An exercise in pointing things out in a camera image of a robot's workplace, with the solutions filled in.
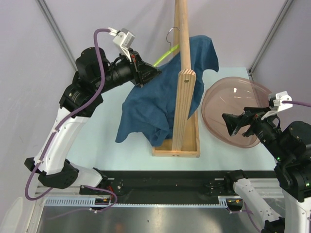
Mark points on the dark blue t shirt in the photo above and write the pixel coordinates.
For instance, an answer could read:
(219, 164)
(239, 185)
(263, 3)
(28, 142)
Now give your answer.
(150, 109)

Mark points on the grey slotted cable duct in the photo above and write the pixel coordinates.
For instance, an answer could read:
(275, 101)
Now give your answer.
(93, 202)

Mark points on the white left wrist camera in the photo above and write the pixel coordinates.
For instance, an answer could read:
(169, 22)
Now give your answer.
(123, 40)

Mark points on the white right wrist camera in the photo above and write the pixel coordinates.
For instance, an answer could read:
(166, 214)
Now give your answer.
(277, 104)

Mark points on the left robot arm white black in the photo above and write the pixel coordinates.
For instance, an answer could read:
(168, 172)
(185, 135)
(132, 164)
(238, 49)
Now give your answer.
(95, 75)

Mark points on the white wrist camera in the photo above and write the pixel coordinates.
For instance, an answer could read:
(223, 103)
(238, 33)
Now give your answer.
(123, 40)
(277, 104)

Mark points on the wooden rack with tray base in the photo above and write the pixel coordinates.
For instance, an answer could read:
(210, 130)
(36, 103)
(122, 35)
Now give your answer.
(185, 142)

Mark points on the green hanger with metal hook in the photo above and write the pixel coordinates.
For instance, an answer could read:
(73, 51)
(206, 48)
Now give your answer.
(171, 48)

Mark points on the pink translucent plastic bowl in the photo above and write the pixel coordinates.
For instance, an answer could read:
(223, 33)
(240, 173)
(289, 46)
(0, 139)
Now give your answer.
(230, 95)

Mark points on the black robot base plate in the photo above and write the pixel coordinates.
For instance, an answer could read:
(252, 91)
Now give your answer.
(165, 187)

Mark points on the right aluminium frame post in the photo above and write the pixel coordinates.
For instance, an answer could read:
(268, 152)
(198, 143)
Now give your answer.
(271, 34)

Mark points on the left aluminium frame post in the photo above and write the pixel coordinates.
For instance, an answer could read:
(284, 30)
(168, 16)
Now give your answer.
(48, 15)

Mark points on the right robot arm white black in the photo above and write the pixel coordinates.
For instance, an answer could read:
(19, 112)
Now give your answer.
(291, 149)

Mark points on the aluminium frame post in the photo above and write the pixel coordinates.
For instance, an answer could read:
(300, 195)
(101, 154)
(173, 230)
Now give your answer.
(48, 15)
(271, 34)

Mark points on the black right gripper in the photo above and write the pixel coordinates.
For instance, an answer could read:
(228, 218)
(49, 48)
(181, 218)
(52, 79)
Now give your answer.
(251, 115)

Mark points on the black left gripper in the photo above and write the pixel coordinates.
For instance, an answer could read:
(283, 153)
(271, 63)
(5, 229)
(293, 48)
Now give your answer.
(143, 71)

